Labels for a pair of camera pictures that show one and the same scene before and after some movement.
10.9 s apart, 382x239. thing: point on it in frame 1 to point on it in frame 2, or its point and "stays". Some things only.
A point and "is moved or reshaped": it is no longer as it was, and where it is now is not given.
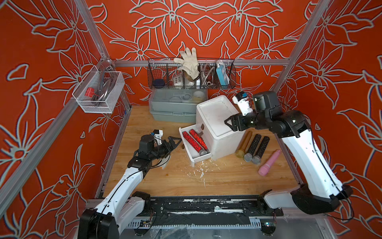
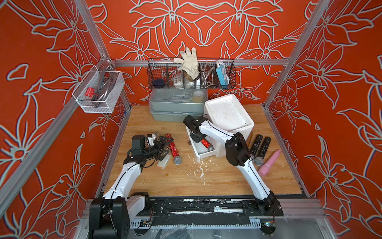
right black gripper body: [251, 120] to [197, 137]
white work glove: [190, 67] stays
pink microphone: [263, 171] stays
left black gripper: [170, 144] stays
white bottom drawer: [194, 144] is moved or reshaped
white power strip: [177, 80] stays
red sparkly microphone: [194, 144] to [177, 159]
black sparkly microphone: [248, 157] stays
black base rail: [205, 211] stays
